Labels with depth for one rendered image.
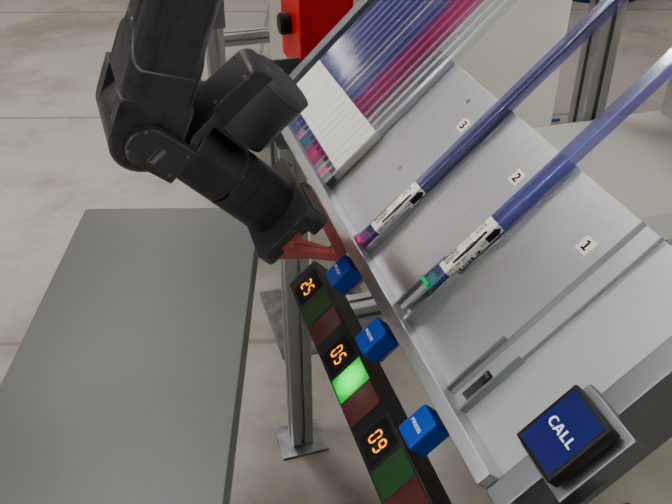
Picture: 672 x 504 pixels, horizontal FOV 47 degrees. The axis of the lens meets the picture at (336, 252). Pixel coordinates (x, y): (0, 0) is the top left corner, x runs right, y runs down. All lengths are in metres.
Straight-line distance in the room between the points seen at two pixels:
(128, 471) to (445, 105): 0.47
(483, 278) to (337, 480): 0.88
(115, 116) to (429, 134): 0.34
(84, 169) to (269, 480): 1.36
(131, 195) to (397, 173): 1.62
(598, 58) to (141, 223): 0.73
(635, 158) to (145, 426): 0.80
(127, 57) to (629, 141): 0.87
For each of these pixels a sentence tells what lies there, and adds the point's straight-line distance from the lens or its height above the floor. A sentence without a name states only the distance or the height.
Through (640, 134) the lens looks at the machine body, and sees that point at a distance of 1.29.
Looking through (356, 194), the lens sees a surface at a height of 0.73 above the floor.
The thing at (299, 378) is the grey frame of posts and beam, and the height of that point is 0.17.
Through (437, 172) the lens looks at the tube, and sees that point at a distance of 0.74.
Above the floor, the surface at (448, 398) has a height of 0.73.
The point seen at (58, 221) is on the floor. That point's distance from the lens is 2.28.
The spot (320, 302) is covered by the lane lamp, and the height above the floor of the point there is 0.66.
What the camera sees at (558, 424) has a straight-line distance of 0.50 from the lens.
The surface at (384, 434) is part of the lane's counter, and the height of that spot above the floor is 0.66.
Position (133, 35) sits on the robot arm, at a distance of 0.58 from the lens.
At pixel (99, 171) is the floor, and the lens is 2.50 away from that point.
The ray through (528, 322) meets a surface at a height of 0.78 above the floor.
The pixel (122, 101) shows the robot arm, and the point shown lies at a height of 0.92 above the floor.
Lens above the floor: 1.15
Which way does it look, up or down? 35 degrees down
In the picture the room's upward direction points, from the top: straight up
